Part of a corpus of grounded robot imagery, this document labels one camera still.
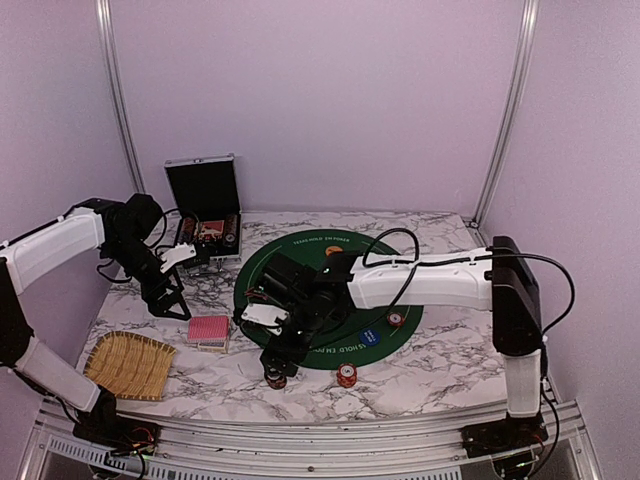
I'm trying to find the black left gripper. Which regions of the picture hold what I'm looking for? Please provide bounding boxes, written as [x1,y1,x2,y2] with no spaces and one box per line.
[103,235,190,320]

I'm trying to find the black poker chip stack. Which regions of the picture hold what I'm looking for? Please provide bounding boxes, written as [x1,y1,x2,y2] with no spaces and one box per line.
[264,373,287,390]

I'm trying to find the red poker chip stack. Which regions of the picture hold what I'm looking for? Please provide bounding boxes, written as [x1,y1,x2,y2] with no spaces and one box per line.
[336,363,357,388]

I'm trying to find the blue small blind button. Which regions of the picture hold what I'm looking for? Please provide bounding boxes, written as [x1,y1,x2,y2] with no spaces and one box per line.
[359,328,381,347]

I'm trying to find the orange big blind button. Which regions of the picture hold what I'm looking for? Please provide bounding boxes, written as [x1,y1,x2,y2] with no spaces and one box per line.
[325,246,343,256]

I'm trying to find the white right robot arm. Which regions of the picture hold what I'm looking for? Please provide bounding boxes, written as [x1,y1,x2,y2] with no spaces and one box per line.
[256,236,544,448]

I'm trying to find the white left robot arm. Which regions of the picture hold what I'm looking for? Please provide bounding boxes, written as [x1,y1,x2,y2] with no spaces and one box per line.
[1,194,196,445]

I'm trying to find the red playing card deck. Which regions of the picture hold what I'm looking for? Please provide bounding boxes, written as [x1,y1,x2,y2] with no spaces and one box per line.
[187,315,230,344]

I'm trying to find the playing card box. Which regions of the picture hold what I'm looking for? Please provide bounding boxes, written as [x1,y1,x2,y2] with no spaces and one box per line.
[197,340,228,354]

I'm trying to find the woven bamboo tray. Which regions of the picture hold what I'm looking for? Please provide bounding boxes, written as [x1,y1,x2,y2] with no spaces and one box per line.
[84,331,176,402]

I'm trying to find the round green poker mat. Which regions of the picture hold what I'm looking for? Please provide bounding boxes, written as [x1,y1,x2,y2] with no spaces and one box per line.
[234,229,423,370]

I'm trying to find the aluminium poker chip case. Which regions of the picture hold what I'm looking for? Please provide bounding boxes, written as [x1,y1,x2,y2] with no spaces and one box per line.
[164,153,242,277]

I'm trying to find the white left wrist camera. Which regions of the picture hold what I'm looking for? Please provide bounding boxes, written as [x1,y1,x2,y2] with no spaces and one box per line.
[159,243,197,273]

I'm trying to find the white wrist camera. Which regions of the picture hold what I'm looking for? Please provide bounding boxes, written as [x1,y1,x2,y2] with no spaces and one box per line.
[240,303,289,335]
[159,243,197,273]

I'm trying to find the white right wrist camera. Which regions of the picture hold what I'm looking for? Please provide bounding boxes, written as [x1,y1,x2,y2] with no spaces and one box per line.
[240,303,289,335]

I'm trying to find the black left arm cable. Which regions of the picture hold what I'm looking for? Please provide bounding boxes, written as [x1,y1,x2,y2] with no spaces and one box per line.
[97,207,189,286]

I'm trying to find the aluminium front rail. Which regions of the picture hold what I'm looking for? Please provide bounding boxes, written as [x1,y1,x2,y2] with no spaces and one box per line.
[29,399,591,480]

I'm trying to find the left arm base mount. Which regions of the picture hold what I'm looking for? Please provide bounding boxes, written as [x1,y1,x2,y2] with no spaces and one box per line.
[73,386,160,455]

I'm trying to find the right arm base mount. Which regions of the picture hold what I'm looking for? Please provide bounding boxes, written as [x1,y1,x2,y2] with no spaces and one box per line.
[461,412,549,458]

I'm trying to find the left aluminium frame post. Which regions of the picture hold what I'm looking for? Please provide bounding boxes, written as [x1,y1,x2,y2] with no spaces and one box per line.
[95,0,147,194]

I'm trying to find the aluminium frame post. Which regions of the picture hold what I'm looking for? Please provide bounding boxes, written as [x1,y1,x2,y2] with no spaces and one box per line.
[95,0,147,194]
[469,0,539,230]

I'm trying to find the right aluminium frame post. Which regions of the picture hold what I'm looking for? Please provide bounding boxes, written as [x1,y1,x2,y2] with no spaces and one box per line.
[469,0,539,230]

